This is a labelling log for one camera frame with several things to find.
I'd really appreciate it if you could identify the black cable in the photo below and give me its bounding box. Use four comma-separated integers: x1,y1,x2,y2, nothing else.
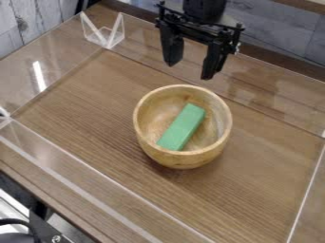
0,217,43,243

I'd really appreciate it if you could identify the green rectangular block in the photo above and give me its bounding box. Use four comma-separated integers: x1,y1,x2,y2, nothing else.
156,103,206,151

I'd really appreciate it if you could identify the wooden bowl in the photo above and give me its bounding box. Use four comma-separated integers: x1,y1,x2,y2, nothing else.
134,84,233,169

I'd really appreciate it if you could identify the black metal table bracket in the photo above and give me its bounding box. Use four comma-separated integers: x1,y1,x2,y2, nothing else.
29,211,74,243

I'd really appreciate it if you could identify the clear acrylic corner bracket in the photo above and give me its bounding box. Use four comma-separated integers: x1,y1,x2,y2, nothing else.
80,11,124,49

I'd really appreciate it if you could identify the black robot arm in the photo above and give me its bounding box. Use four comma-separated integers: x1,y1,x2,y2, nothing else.
156,0,245,80

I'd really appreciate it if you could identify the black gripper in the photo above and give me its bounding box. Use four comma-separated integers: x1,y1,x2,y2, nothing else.
156,0,245,80

